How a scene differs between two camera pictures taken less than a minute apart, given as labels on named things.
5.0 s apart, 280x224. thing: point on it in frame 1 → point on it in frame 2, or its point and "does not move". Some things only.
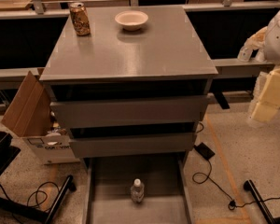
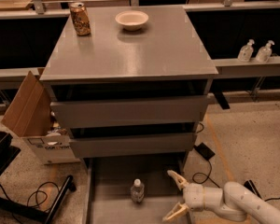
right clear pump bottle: x=260 y=56 does not move
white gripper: x=278 y=39 → x=193 y=193
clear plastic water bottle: x=137 y=191 does not move
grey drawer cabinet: x=129 y=94 does not move
